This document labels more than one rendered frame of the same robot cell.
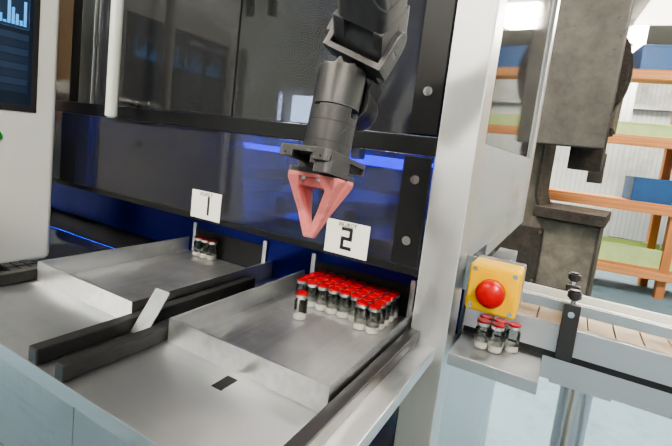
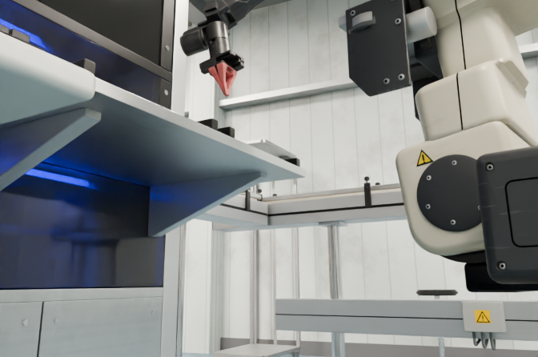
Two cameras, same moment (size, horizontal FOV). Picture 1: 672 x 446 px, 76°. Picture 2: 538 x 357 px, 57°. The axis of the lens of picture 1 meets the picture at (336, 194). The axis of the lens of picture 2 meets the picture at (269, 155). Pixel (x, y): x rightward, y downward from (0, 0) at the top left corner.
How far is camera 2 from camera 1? 137 cm
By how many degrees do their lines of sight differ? 90
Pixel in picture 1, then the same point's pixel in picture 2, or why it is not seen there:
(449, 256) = not seen: hidden behind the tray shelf
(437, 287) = not seen: hidden behind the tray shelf
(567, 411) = (182, 230)
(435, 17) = (167, 13)
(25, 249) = not seen: outside the picture
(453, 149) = (178, 81)
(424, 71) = (165, 37)
